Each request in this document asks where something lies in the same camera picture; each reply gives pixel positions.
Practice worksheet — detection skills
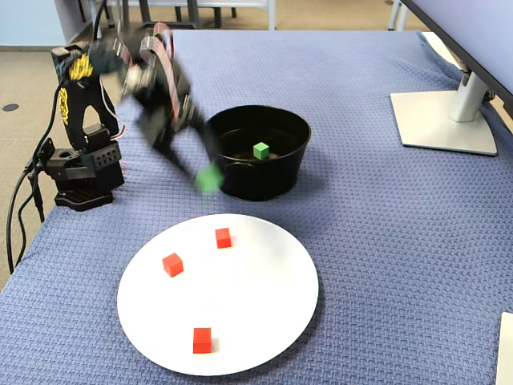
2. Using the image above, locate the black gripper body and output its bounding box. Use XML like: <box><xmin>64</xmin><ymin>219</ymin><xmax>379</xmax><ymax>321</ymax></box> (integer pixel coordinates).
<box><xmin>135</xmin><ymin>94</ymin><xmax>206</xmax><ymax>156</ymax></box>

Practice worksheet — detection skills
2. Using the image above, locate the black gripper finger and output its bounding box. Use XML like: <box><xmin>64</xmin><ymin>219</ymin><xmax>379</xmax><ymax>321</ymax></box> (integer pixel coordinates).
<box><xmin>195</xmin><ymin>119</ymin><xmax>222</xmax><ymax>172</ymax></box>
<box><xmin>154</xmin><ymin>144</ymin><xmax>201</xmax><ymax>184</ymax></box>

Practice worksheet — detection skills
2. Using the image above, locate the red cube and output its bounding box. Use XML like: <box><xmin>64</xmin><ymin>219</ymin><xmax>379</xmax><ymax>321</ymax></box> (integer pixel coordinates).
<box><xmin>161</xmin><ymin>252</ymin><xmax>184</xmax><ymax>278</ymax></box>
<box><xmin>192</xmin><ymin>327</ymin><xmax>212</xmax><ymax>355</ymax></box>
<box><xmin>214</xmin><ymin>227</ymin><xmax>232</xmax><ymax>249</ymax></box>

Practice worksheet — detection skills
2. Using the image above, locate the white round plate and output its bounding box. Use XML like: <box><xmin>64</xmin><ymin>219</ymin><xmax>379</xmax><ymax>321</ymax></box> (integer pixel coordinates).
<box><xmin>116</xmin><ymin>213</ymin><xmax>320</xmax><ymax>377</ymax></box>

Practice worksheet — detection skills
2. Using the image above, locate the black metal bucket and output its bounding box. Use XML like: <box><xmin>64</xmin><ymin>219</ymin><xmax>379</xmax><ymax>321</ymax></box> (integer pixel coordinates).
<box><xmin>208</xmin><ymin>104</ymin><xmax>312</xmax><ymax>202</ymax></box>

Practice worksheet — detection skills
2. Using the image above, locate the blue woven table cloth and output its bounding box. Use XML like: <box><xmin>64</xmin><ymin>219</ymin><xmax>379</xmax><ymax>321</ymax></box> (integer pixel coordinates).
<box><xmin>0</xmin><ymin>30</ymin><xmax>513</xmax><ymax>385</ymax></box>

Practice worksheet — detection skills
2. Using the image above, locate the silver monitor stand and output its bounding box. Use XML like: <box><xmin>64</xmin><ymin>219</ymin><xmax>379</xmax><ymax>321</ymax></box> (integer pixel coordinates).
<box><xmin>389</xmin><ymin>59</ymin><xmax>499</xmax><ymax>156</ymax></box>

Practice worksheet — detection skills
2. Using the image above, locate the flat computer monitor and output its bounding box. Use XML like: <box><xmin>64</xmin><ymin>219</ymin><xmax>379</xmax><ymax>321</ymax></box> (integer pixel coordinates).
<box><xmin>400</xmin><ymin>0</ymin><xmax>513</xmax><ymax>102</ymax></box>

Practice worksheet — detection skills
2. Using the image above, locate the white flat board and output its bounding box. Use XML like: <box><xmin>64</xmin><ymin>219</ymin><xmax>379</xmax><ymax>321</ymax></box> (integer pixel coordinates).
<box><xmin>495</xmin><ymin>311</ymin><xmax>513</xmax><ymax>385</ymax></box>

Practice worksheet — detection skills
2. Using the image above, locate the red white servo wire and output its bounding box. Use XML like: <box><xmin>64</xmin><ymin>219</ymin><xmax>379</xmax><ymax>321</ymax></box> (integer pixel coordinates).
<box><xmin>139</xmin><ymin>22</ymin><xmax>185</xmax><ymax>121</ymax></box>
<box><xmin>98</xmin><ymin>75</ymin><xmax>127</xmax><ymax>140</ymax></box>

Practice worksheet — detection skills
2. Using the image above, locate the dark metal table frame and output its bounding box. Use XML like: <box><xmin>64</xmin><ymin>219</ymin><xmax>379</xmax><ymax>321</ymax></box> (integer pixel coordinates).
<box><xmin>119</xmin><ymin>0</ymin><xmax>222</xmax><ymax>31</ymax></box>

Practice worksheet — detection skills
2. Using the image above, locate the black base cable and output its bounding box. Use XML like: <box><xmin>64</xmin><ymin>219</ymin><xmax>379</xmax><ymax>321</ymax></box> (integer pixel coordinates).
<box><xmin>16</xmin><ymin>164</ymin><xmax>47</xmax><ymax>257</ymax></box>
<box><xmin>6</xmin><ymin>79</ymin><xmax>67</xmax><ymax>276</ymax></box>

